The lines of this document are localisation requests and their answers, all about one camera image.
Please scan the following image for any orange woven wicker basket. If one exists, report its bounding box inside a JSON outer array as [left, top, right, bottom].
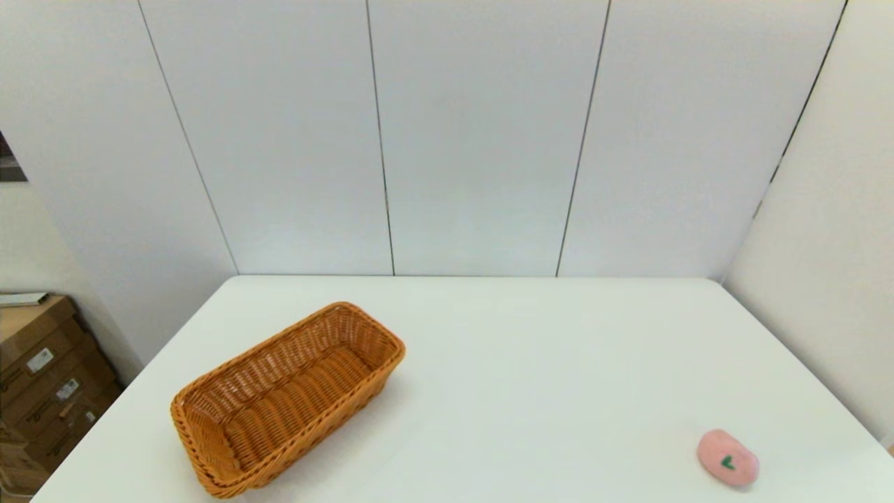
[[170, 301, 406, 500]]

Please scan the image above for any pink toy peach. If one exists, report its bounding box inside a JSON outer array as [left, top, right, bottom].
[[697, 428, 760, 489]]

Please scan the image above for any flat white board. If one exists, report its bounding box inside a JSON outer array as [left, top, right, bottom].
[[0, 291, 50, 309]]

